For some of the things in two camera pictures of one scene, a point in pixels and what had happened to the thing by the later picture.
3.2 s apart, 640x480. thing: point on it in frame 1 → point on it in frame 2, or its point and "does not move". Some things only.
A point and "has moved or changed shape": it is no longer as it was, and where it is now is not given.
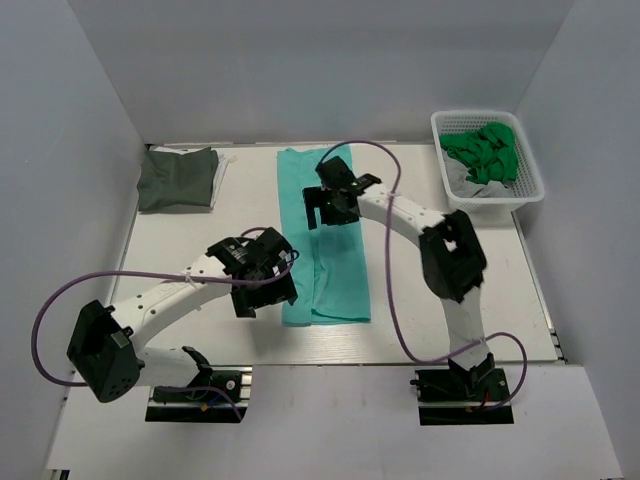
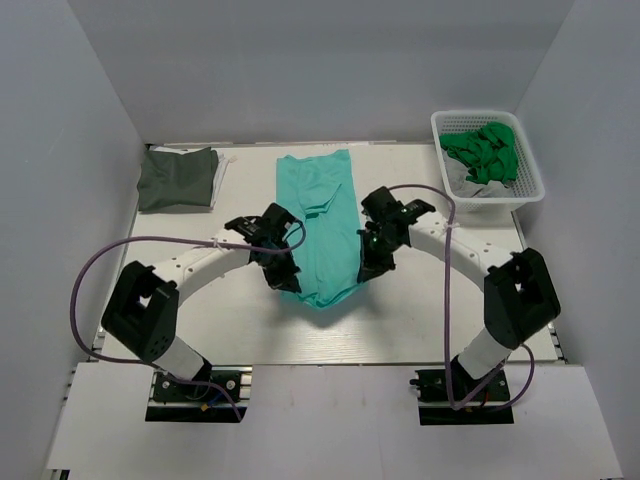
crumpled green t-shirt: [491, 152] does not move
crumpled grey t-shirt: [462, 187] does not move
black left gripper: [265, 296] → [276, 265]
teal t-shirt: [329, 274] has moved or changed shape
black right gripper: [326, 208] → [375, 255]
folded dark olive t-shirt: [168, 180] does not move
